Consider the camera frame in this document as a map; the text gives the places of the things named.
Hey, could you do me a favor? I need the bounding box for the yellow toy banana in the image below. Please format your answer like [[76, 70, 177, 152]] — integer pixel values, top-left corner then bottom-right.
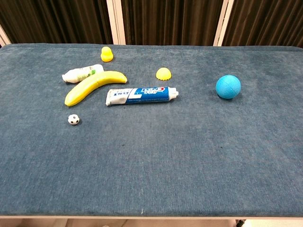
[[64, 70, 128, 107]]

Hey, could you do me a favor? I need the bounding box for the small soccer ball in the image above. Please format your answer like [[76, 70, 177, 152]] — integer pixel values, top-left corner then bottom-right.
[[67, 114, 80, 126]]

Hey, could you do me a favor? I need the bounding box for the blue foam ball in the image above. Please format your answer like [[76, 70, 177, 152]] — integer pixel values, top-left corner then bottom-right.
[[215, 74, 241, 100]]

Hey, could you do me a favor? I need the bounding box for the blue white toothpaste tube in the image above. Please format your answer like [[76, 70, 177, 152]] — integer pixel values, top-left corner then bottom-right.
[[105, 86, 179, 106]]

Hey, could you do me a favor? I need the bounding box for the blue fabric table cloth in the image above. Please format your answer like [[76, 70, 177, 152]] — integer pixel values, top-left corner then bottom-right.
[[0, 43, 303, 217]]

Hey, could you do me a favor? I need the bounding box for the yellow dome-shaped toy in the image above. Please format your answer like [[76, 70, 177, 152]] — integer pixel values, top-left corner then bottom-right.
[[155, 67, 173, 81]]

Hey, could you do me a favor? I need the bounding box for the white green-label plastic bottle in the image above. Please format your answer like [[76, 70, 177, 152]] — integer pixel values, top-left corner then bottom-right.
[[62, 64, 105, 84]]

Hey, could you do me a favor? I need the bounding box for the dark brown pleated curtain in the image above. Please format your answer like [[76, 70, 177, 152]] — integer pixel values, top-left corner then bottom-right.
[[222, 0, 303, 48], [121, 0, 224, 46], [0, 0, 114, 45]]

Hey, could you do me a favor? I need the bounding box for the white vertical post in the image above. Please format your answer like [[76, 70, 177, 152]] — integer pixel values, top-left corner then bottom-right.
[[213, 0, 235, 47], [106, 0, 126, 45], [0, 25, 12, 47]]

